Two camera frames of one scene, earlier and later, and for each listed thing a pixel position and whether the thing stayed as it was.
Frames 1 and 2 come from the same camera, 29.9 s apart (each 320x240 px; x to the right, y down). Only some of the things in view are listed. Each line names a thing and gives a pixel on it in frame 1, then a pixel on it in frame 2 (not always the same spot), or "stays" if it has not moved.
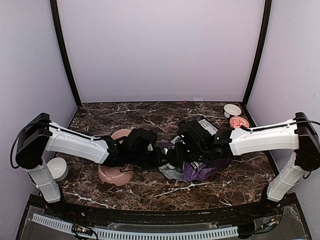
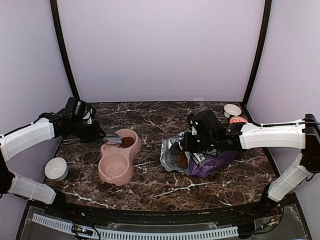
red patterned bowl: x=237 y=121 stays
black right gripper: x=179 y=154 to x=187 y=145
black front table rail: x=261 y=210 stays
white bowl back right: x=232 y=109 stays
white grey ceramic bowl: x=58 y=168 stays
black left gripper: x=158 y=160 to x=97 y=131
